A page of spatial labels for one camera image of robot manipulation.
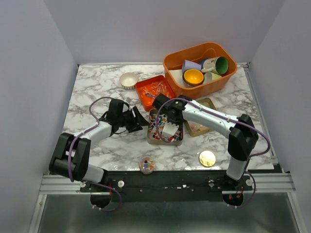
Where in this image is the gold round jar lid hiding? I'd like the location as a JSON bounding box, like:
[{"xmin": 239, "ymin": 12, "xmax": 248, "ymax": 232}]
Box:
[{"xmin": 199, "ymin": 150, "xmax": 216, "ymax": 167}]

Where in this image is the gold tin with popsicle candies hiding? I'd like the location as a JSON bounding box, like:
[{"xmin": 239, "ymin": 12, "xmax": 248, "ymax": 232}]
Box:
[{"xmin": 185, "ymin": 98, "xmax": 216, "ymax": 137}]

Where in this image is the orange square candy tray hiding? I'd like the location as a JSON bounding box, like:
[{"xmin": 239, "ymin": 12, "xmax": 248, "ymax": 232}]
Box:
[{"xmin": 135, "ymin": 75, "xmax": 175, "ymax": 112}]

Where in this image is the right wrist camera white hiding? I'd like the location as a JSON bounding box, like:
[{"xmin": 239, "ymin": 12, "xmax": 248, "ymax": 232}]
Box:
[{"xmin": 161, "ymin": 122, "xmax": 179, "ymax": 138}]

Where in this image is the brown tray with lollipops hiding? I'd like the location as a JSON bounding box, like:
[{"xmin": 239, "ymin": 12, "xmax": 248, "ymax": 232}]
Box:
[{"xmin": 147, "ymin": 109, "xmax": 183, "ymax": 146}]

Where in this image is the aluminium rail frame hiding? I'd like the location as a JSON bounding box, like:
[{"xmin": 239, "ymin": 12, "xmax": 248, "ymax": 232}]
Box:
[{"xmin": 28, "ymin": 63, "xmax": 302, "ymax": 233}]

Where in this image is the white ceramic bowl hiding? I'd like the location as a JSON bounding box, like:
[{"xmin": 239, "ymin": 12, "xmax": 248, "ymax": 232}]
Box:
[{"xmin": 120, "ymin": 72, "xmax": 138, "ymax": 90}]

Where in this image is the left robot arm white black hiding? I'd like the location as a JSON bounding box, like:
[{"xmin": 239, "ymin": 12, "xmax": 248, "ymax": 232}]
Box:
[{"xmin": 49, "ymin": 97, "xmax": 149, "ymax": 192}]

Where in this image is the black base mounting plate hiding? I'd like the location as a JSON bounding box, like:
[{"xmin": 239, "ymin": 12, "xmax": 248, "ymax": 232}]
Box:
[{"xmin": 80, "ymin": 170, "xmax": 252, "ymax": 202}]

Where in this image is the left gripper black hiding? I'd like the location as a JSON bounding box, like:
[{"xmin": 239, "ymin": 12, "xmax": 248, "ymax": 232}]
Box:
[{"xmin": 118, "ymin": 106, "xmax": 150, "ymax": 133}]

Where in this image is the clear glass jar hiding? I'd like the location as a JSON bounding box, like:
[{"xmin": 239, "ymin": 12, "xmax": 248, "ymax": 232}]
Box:
[{"xmin": 138, "ymin": 156, "xmax": 156, "ymax": 175}]

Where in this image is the blue cup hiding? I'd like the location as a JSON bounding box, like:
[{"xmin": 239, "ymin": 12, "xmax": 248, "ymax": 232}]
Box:
[{"xmin": 199, "ymin": 58, "xmax": 208, "ymax": 67}]

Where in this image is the large orange plastic bin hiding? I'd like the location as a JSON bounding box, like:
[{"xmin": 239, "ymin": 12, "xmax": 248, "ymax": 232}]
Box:
[{"xmin": 163, "ymin": 42, "xmax": 237, "ymax": 99}]

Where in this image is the cream cup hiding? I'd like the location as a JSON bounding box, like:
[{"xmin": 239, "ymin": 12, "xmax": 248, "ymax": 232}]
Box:
[{"xmin": 203, "ymin": 72, "xmax": 222, "ymax": 84}]

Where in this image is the yellow inside bowl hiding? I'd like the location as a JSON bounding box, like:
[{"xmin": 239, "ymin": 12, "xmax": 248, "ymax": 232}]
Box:
[{"xmin": 182, "ymin": 69, "xmax": 205, "ymax": 87}]

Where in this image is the floral mug green inside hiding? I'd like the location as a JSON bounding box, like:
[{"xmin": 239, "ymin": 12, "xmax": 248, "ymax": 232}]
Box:
[{"xmin": 201, "ymin": 56, "xmax": 229, "ymax": 75}]

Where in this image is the lavender cup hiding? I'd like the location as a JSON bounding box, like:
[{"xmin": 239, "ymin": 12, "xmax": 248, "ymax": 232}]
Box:
[{"xmin": 182, "ymin": 60, "xmax": 202, "ymax": 73}]

